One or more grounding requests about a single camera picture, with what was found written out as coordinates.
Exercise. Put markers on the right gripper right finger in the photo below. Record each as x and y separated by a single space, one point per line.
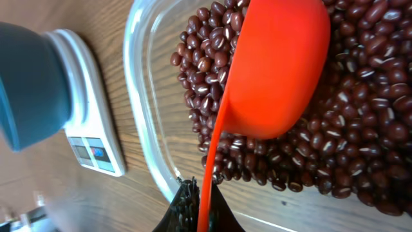
221 218

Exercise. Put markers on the blue metal bowl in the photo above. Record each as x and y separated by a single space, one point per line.
35 97

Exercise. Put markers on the red scoop with blue handle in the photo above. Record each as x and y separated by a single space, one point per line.
279 58

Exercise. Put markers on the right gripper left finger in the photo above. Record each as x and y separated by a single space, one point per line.
182 214

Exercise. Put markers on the clear plastic food container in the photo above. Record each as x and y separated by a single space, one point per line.
171 146

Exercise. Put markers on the white digital kitchen scale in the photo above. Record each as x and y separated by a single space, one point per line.
90 130

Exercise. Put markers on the red adzuki beans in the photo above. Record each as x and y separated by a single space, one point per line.
355 136

